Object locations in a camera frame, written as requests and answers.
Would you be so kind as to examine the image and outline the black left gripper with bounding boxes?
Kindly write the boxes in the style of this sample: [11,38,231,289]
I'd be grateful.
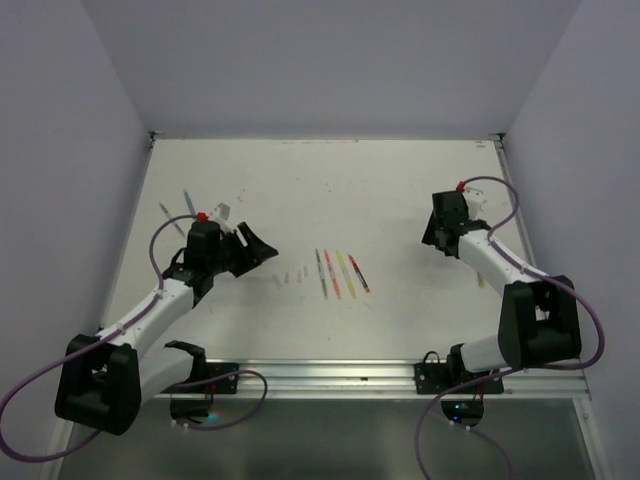
[207,222,277,277]

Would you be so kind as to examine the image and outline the green highlighter pen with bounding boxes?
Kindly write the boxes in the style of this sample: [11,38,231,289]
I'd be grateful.
[314,248,329,300]

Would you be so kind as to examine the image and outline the pink highlighter pen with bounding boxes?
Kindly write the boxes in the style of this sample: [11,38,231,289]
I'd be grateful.
[324,248,342,300]

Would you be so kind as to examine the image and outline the yellow highlighter pen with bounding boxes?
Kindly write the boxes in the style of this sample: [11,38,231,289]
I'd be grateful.
[336,250,357,299]

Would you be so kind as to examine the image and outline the dark red pen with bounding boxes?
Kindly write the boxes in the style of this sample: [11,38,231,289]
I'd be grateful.
[348,253,371,293]

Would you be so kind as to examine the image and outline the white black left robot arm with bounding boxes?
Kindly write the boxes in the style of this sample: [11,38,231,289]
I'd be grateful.
[54,220,279,435]

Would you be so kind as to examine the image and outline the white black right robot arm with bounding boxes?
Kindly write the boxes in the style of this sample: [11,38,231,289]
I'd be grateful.
[422,190,582,393]

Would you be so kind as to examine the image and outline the light blue pen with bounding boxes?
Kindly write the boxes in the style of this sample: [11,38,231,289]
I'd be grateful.
[183,189,197,217]

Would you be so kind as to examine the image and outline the grey purple pen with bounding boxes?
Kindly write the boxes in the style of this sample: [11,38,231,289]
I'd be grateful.
[158,201,186,239]

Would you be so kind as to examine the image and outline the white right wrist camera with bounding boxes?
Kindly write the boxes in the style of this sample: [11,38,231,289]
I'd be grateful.
[456,182,487,220]

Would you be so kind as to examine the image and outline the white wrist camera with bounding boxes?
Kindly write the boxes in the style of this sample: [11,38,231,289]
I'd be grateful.
[196,202,232,233]
[456,182,487,220]

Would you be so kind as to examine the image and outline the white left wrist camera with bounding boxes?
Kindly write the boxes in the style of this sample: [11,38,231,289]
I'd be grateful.
[196,202,232,233]

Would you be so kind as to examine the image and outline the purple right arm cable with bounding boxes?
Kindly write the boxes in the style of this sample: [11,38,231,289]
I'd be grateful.
[417,175,607,480]

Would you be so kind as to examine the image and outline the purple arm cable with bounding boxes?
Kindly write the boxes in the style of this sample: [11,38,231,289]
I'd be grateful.
[417,175,607,480]
[0,212,269,464]

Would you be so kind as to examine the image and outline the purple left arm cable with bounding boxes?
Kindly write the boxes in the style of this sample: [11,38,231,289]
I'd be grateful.
[0,212,269,464]

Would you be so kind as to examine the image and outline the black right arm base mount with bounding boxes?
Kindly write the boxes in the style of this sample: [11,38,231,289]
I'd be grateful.
[413,345,505,428]

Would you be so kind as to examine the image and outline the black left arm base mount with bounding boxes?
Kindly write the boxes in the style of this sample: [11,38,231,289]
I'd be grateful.
[164,340,239,425]

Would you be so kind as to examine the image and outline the aluminium table edge rail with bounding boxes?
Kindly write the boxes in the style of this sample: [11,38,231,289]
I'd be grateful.
[154,355,591,401]

